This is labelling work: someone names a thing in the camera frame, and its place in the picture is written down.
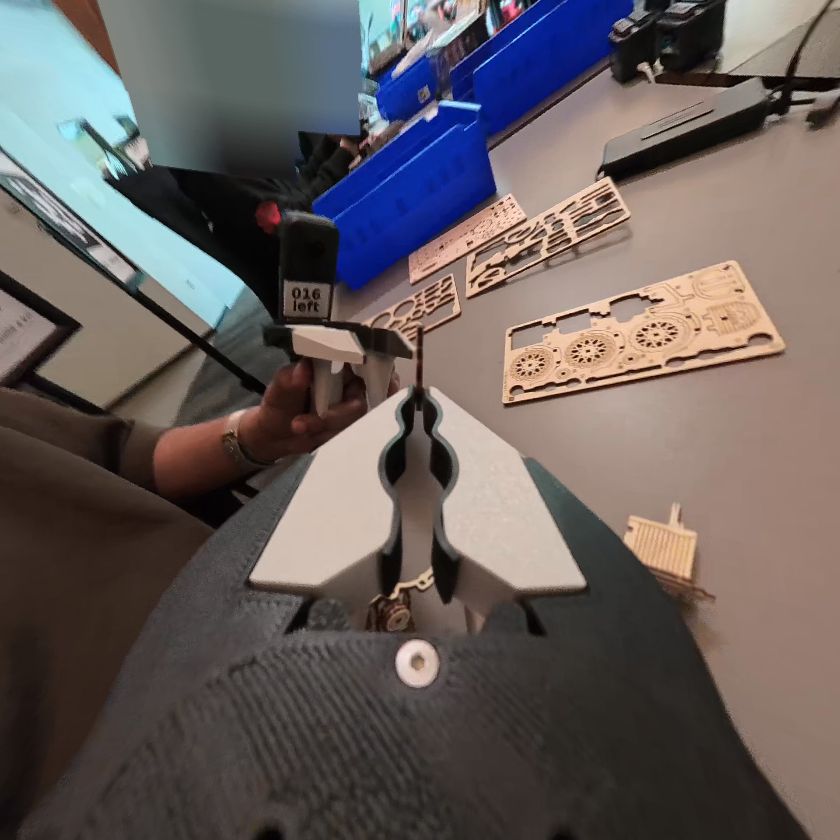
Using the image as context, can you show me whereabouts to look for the framed marker poster on stand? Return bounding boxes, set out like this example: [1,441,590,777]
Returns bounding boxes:
[0,146,266,396]

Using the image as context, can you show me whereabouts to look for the wooden sheet with fine parts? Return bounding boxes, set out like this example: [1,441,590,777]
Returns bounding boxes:
[407,193,529,285]

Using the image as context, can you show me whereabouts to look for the small ribbed wooden model part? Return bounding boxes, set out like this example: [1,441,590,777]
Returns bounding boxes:
[622,502,718,603]

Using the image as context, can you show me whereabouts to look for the black cable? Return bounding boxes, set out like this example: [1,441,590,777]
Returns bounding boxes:
[755,0,840,129]

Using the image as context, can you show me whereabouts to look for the partly built wooden model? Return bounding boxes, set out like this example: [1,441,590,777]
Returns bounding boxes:
[366,567,435,634]

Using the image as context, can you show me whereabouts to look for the blue plastic bin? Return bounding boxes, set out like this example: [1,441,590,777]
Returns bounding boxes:
[312,100,498,291]
[471,0,635,137]
[374,56,439,123]

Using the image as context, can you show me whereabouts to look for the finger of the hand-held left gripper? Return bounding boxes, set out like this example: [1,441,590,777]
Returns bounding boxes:
[289,327,366,420]
[358,340,396,410]

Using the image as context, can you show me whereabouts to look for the person's brown clothing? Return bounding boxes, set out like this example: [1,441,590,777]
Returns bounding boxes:
[0,386,221,840]

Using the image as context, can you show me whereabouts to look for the black battery charger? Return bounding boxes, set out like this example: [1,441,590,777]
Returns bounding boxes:
[608,10,662,84]
[655,0,728,74]

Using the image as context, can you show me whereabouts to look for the person's left forearm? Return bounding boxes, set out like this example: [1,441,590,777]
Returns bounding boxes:
[152,407,263,494]

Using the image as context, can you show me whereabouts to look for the person's left hand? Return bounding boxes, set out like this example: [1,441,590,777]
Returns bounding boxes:
[259,360,403,462]

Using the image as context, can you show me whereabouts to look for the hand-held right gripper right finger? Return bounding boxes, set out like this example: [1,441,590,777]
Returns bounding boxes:
[422,386,587,603]

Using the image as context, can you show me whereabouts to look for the black power adapter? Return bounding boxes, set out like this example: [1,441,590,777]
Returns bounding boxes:
[595,77,773,185]

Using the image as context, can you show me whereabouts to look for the wooden sheet with long cutouts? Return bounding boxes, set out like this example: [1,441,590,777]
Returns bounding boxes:
[464,176,633,300]

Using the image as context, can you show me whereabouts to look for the small wooden sheet oval cutouts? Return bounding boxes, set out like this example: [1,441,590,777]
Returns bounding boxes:
[360,273,463,330]

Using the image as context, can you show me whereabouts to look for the framed black-white marker poster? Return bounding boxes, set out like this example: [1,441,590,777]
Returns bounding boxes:
[0,268,83,389]

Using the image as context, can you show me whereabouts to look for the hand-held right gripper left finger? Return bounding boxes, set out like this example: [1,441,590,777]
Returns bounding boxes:
[249,386,416,595]

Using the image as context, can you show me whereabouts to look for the silver wrist bracelet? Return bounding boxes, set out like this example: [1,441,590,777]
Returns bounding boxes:
[220,408,265,468]

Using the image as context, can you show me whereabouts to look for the wooden sheet with wheel parts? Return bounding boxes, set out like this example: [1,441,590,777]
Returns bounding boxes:
[501,260,786,405]

